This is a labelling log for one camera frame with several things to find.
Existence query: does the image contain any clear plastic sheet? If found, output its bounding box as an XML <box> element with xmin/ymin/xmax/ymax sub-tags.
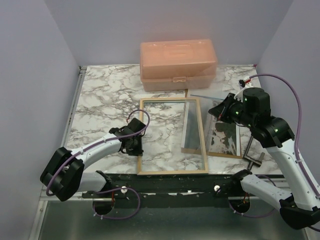
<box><xmin>183</xmin><ymin>57</ymin><xmax>241</xmax><ymax>141</ymax></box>

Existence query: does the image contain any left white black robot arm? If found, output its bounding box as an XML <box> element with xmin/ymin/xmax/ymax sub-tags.
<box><xmin>40</xmin><ymin>118</ymin><xmax>148</xmax><ymax>202</ymax></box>

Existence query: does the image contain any orange translucent plastic box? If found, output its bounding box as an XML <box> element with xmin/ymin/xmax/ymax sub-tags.
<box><xmin>140</xmin><ymin>39</ymin><xmax>218</xmax><ymax>92</ymax></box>

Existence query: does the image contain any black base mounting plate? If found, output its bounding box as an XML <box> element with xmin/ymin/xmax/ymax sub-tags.
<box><xmin>51</xmin><ymin>172</ymin><xmax>261</xmax><ymax>210</ymax></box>

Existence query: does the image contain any aluminium rail frame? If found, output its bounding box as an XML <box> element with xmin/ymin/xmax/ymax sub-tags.
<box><xmin>40</xmin><ymin>65</ymin><xmax>320</xmax><ymax>230</ymax></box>

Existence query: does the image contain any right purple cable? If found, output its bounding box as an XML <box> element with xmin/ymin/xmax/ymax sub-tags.
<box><xmin>228</xmin><ymin>73</ymin><xmax>320</xmax><ymax>232</ymax></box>

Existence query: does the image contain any brown frame backing board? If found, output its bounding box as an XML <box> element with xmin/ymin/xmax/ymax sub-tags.
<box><xmin>180</xmin><ymin>88</ymin><xmax>243</xmax><ymax>160</ymax></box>

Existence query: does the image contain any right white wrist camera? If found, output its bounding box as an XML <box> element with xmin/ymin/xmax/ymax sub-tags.
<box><xmin>234</xmin><ymin>76</ymin><xmax>254</xmax><ymax>102</ymax></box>

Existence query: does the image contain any purple cable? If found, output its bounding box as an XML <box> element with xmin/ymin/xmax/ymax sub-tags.
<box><xmin>228</xmin><ymin>73</ymin><xmax>320</xmax><ymax>232</ymax></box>
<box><xmin>45</xmin><ymin>109</ymin><xmax>151</xmax><ymax>221</ymax></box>

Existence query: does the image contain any light wooden picture frame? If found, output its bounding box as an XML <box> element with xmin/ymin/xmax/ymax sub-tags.
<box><xmin>137</xmin><ymin>97</ymin><xmax>209</xmax><ymax>175</ymax></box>

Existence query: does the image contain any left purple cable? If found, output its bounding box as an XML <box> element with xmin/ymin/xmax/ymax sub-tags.
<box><xmin>45</xmin><ymin>109</ymin><xmax>151</xmax><ymax>221</ymax></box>

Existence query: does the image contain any aerial landscape photo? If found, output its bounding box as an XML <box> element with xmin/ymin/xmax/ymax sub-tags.
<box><xmin>180</xmin><ymin>93</ymin><xmax>241</xmax><ymax>156</ymax></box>

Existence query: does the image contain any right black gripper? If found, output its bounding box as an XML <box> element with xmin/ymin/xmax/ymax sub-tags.
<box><xmin>208</xmin><ymin>92</ymin><xmax>255</xmax><ymax>128</ymax></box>

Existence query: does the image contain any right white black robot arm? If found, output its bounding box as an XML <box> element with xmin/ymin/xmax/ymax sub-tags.
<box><xmin>208</xmin><ymin>87</ymin><xmax>320</xmax><ymax>230</ymax></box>

